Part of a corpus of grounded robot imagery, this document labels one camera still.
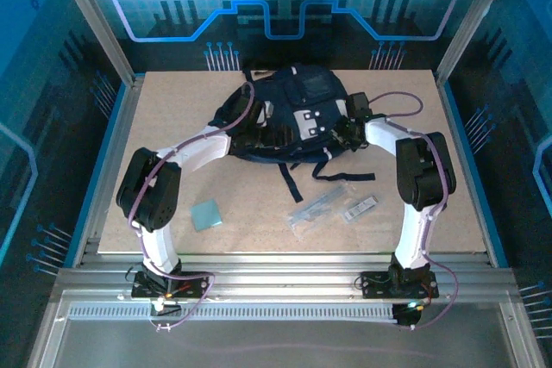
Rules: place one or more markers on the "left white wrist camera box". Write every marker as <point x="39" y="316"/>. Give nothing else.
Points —
<point x="266" y="113"/>

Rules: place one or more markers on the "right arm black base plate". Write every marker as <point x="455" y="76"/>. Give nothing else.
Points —
<point x="375" y="286"/>

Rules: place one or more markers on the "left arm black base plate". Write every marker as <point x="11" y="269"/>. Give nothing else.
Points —
<point x="194" y="286"/>

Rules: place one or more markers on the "aluminium frame post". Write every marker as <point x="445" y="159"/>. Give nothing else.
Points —
<point x="92" y="19"/>
<point x="474" y="19"/>

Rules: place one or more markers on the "small pack with barcode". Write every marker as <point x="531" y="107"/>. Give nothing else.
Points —
<point x="360" y="209"/>

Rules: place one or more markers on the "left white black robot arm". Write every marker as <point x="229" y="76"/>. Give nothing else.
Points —
<point x="194" y="152"/>

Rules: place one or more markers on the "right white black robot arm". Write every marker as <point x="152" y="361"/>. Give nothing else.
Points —
<point x="427" y="170"/>

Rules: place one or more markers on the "pale blue square pad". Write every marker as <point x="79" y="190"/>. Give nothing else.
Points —
<point x="206" y="215"/>

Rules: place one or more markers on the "black box with green light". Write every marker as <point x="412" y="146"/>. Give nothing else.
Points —
<point x="405" y="314"/>

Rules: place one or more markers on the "navy blue backpack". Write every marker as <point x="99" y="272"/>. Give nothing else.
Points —
<point x="302" y="92"/>

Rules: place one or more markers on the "clear plastic stationery bag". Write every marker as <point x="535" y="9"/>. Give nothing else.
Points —
<point x="315" y="208"/>

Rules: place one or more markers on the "aluminium frame rail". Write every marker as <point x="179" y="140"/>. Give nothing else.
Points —
<point x="284" y="275"/>

